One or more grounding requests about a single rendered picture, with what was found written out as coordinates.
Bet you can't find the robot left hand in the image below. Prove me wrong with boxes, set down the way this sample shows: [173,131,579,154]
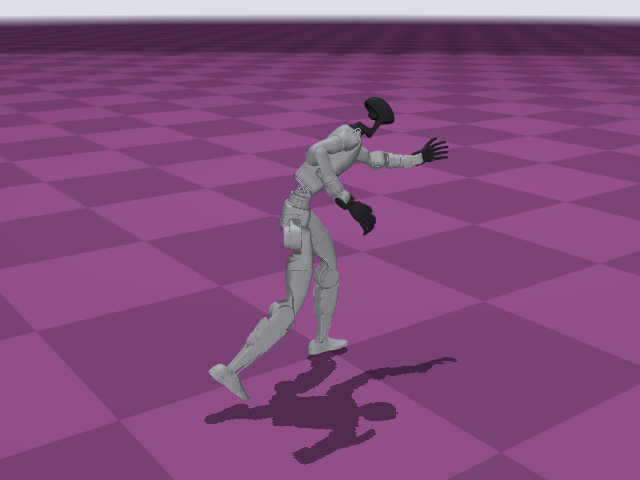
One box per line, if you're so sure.
[411,137,448,166]

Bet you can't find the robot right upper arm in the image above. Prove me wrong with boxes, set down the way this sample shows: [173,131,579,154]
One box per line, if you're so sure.
[305,127,360,166]

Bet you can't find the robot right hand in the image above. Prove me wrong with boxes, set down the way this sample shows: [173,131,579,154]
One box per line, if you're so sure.
[335,195,376,236]

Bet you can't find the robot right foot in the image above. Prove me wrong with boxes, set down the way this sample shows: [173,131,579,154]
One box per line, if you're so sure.
[209,364,250,401]

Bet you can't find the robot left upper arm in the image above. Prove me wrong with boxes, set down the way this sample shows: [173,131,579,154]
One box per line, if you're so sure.
[355,146,385,170]

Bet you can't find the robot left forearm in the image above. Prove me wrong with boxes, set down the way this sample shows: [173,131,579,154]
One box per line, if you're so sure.
[373,151,424,169]

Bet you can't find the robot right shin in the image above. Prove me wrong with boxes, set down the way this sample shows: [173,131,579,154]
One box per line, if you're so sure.
[226,305,296,378]

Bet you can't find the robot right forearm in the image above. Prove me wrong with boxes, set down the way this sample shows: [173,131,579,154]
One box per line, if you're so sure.
[315,147,351,206]

